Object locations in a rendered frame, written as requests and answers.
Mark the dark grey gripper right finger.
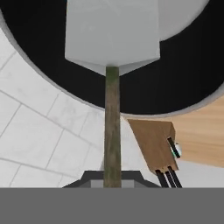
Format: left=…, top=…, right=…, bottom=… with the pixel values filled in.
left=120, top=171, right=161, bottom=189

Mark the black knife handle with teal mark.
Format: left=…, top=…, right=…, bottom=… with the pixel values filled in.
left=166, top=136, right=183, bottom=159

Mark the black pot with grey rim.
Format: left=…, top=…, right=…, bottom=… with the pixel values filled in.
left=0, top=0, right=224, bottom=119

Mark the brown wooden knife block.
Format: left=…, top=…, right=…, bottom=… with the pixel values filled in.
left=127, top=118, right=179, bottom=173

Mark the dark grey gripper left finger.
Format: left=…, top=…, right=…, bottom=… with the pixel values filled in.
left=62, top=171, right=105, bottom=189

